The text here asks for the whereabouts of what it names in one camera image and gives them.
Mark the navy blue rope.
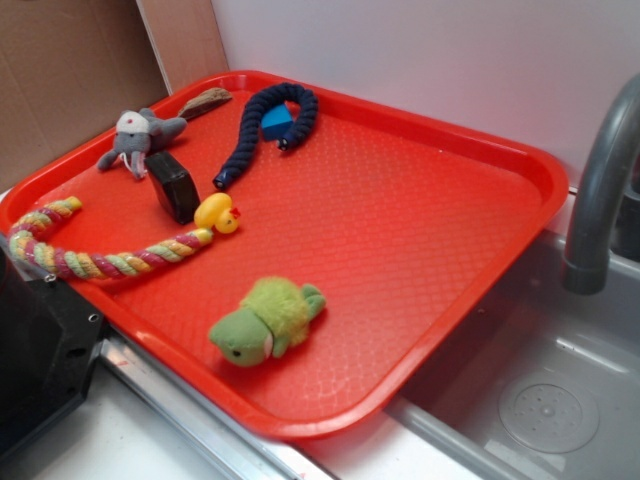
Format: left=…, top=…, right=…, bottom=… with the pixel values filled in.
left=212, top=82, right=320, bottom=191

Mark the green plush turtle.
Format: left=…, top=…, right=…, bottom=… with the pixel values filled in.
left=208, top=277, right=326, bottom=368

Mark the multicolour twisted rope toy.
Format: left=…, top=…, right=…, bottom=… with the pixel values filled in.
left=7, top=196, right=214, bottom=280

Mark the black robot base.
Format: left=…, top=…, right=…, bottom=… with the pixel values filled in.
left=1, top=237, right=104, bottom=463

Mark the gray faucet spout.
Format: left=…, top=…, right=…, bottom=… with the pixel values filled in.
left=561, top=76, right=639, bottom=295

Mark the red plastic tray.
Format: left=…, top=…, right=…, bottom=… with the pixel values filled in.
left=0, top=70, right=571, bottom=441

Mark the gray plush elephant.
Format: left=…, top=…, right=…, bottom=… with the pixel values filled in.
left=96, top=108, right=187, bottom=180

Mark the blue wooden block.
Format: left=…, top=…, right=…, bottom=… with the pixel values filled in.
left=260, top=104, right=294, bottom=142

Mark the brown cardboard panel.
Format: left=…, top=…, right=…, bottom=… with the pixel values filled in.
left=1, top=1, right=228, bottom=190

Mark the yellow rubber duck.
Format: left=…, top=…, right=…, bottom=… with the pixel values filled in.
left=194, top=193, right=240, bottom=234

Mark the black rectangular block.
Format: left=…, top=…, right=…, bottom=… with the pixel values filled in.
left=145, top=151, right=200, bottom=225

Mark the gray plastic sink basin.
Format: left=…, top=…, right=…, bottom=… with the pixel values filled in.
left=388, top=234, right=639, bottom=479

